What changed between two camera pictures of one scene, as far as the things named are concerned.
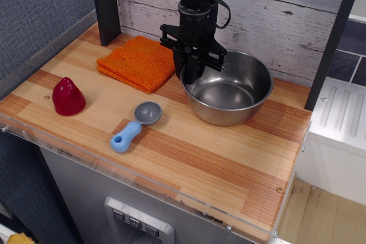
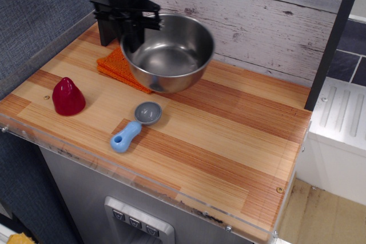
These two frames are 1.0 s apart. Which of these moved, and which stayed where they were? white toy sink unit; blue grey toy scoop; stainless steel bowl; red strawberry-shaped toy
Moved: stainless steel bowl
Stayed: blue grey toy scoop; red strawberry-shaped toy; white toy sink unit
